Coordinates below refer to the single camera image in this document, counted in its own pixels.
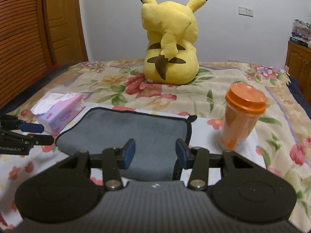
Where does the purple and grey towel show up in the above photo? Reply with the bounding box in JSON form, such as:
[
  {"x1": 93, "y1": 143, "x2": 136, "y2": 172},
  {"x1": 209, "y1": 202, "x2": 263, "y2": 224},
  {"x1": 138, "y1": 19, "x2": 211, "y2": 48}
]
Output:
[{"x1": 56, "y1": 107, "x2": 197, "y2": 182}]

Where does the pink tissue box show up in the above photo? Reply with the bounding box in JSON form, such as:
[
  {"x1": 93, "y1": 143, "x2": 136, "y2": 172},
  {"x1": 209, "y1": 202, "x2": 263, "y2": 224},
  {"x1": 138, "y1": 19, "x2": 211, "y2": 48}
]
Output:
[{"x1": 31, "y1": 92, "x2": 85, "y2": 136}]

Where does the wooden slatted wardrobe door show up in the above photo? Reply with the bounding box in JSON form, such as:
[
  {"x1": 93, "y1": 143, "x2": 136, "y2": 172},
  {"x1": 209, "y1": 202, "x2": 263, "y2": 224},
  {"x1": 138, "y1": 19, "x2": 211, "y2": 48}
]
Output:
[{"x1": 1, "y1": 0, "x2": 52, "y2": 106}]

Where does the orange lidded cup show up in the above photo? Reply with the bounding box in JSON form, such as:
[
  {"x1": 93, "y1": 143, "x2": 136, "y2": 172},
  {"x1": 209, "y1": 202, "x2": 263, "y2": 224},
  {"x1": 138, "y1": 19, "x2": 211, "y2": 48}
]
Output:
[{"x1": 220, "y1": 83, "x2": 267, "y2": 150}]

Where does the floral bed blanket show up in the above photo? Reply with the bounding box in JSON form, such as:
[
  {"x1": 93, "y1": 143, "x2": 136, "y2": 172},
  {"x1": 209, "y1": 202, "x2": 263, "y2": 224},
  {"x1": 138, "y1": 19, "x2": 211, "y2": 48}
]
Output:
[{"x1": 1, "y1": 59, "x2": 310, "y2": 232}]

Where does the yellow Pikachu plush toy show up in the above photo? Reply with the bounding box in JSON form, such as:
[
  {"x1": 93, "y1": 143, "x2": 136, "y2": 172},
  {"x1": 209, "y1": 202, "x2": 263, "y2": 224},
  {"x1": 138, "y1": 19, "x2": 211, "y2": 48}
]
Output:
[{"x1": 140, "y1": 0, "x2": 207, "y2": 85}]

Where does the wooden panel door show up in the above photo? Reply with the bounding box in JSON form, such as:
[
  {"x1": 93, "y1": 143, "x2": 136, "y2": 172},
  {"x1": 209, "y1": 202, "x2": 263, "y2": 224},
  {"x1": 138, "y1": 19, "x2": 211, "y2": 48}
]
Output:
[{"x1": 43, "y1": 0, "x2": 88, "y2": 65}]

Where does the wooden side cabinet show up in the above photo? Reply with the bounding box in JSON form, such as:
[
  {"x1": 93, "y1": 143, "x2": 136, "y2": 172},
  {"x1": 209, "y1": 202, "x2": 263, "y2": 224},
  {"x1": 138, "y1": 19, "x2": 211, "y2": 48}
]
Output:
[{"x1": 285, "y1": 41, "x2": 311, "y2": 104}]

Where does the stack of books and clutter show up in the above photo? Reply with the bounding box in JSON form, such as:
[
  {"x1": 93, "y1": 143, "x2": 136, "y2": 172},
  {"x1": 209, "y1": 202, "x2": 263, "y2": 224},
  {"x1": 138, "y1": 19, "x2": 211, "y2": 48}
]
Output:
[{"x1": 289, "y1": 19, "x2": 311, "y2": 48}]

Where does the white wall switch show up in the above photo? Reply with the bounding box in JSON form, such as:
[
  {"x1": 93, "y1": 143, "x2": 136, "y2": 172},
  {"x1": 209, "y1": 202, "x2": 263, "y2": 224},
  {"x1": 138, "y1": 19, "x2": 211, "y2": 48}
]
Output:
[{"x1": 238, "y1": 6, "x2": 254, "y2": 17}]

